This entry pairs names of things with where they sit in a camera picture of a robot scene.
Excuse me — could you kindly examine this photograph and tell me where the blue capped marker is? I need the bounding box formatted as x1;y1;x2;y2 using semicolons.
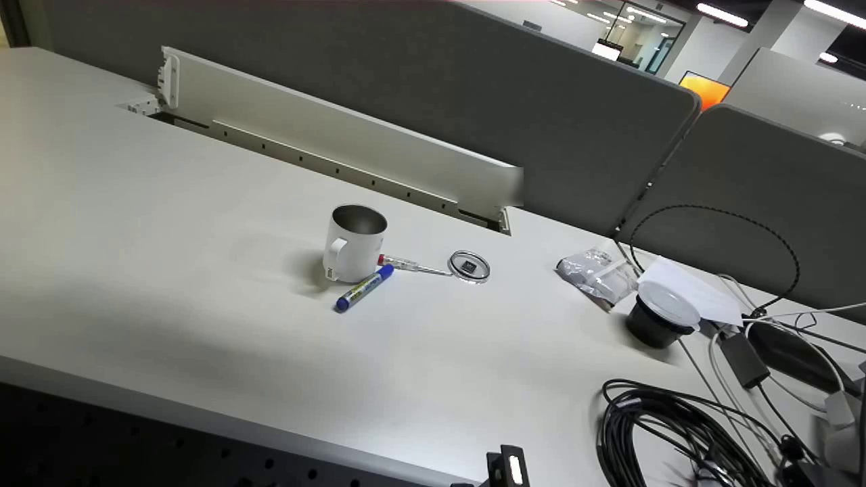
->
334;266;395;314

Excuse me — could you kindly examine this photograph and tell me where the white metal mug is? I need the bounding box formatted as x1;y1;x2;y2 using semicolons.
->
322;206;387;283

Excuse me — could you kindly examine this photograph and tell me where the grey desk divider panel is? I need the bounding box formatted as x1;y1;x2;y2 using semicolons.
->
20;0;699;233

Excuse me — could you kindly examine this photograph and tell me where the small black clamp device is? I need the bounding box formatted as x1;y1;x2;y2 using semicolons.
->
488;443;530;487

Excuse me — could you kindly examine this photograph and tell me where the black white round device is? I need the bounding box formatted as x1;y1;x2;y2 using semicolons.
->
626;281;702;350

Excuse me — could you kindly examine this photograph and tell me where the orange monitor screen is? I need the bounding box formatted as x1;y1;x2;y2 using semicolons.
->
680;72;732;110

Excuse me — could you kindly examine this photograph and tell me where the black power adapter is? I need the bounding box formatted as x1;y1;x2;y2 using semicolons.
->
721;332;770;389

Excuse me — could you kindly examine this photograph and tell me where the black oval pad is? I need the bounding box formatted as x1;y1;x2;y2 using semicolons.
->
747;324;840;393

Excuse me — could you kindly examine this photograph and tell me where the black perforated desk front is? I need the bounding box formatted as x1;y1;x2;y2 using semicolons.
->
0;378;435;487

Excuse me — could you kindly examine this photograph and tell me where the white cable tray flap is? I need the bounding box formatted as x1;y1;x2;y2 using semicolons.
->
157;45;522;233

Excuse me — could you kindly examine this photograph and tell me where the coiled black cable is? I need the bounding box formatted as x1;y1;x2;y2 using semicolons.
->
592;377;797;487

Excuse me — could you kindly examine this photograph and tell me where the thin black looped cable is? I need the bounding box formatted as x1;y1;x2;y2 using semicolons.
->
611;204;805;319

